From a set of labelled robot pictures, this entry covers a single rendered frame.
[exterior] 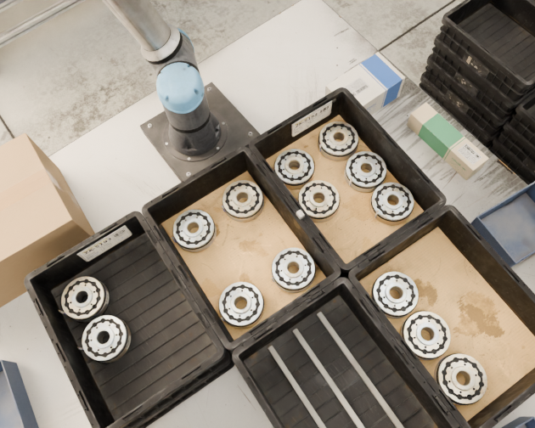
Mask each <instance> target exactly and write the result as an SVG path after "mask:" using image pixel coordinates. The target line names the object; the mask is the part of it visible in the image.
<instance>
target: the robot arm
mask: <svg viewBox="0 0 535 428"><path fill-rule="evenodd" d="M102 1H103V2H104V3H105V4H106V6H107V7H108V8H109V9H110V10H111V11H112V13H113V14H114V15H115V16H116V17H117V19H118V20H119V21H120V22H121V23H122V24H123V25H124V26H125V27H126V28H127V29H128V31H129V32H130V33H131V34H132V35H133V36H134V38H135V39H136V40H137V41H138V42H139V43H140V45H141V54H142V55H143V57H144V58H145V59H146V60H147V61H148V62H149V64H150V65H151V66H152V67H153V68H154V70H155V74H156V78H157V81H156V89H157V94H158V97H159V99H160V101H161V103H162V105H163V107H164V110H165V112H166V116H167V118H168V121H169V130H168V135H169V139H170V141H171V144H172V146H173V148H174V149H175V150H177V151H178V152H180V153H182V154H184V155H201V154H204V153H206V152H208V151H209V150H211V149H212V148H214V147H215V146H216V144H217V143H218V141H219V139H220V137H221V128H220V124H219V121H218V119H217V118H216V117H215V116H214V115H213V114H212V113H211V111H210V109H209V105H208V103H207V99H206V93H205V89H204V83H203V81H202V78H201V76H200V71H199V67H198V65H197V61H196V58H195V55H194V46H193V43H192V42H191V40H190V39H189V36H188V35H187V34H186V33H185V32H184V31H182V30H181V29H179V28H177V27H176V26H174V25H170V24H167V23H166V22H165V21H164V20H163V19H162V18H161V16H160V15H159V13H158V12H157V11H156V9H155V8H154V6H153V5H152V4H151V2H150V1H149V0H102Z"/></svg>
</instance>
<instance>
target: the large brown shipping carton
mask: <svg viewBox="0 0 535 428"><path fill-rule="evenodd" d="M94 234H95V233H94V231H93V229H92V227H91V225H90V223H89V221H88V220H87V218H86V216H85V214H84V213H83V211H82V209H81V207H80V206H79V204H78V202H77V200H76V198H75V196H74V195H73V193H72V191H71V190H70V187H69V185H68V183H67V182H66V181H65V178H64V176H63V175H62V173H61V171H60V169H59V168H58V167H57V166H56V165H55V164H54V163H53V162H52V161H51V160H50V159H49V158H48V156H47V155H46V154H45V153H44V152H43V151H42V150H41V149H40V148H39V147H38V146H37V145H36V144H35V142H34V141H33V140H32V139H31V138H30V137H29V136H28V135H27V134H26V133H23V134H21V135H19V136H18V137H17V138H14V139H12V140H10V141H8V142H7V143H5V144H3V145H1V146H0V307H2V306H4V305H6V304H7V303H9V302H11V301H12V300H14V299H15V298H17V297H19V296H21V295H23V294H24V293H26V292H27V290H26V287H25V285H24V280H25V276H26V275H27V274H29V273H31V272H32V271H34V270H36V269H37V268H39V267H40V266H42V265H44V264H45V263H47V262H49V261H51V260H53V259H54V258H55V257H57V256H59V255H61V254H62V253H64V252H66V251H67V250H69V249H70V248H72V247H74V246H75V245H78V244H79V243H81V242H82V241H83V240H85V239H87V238H89V237H91V236H92V235H94Z"/></svg>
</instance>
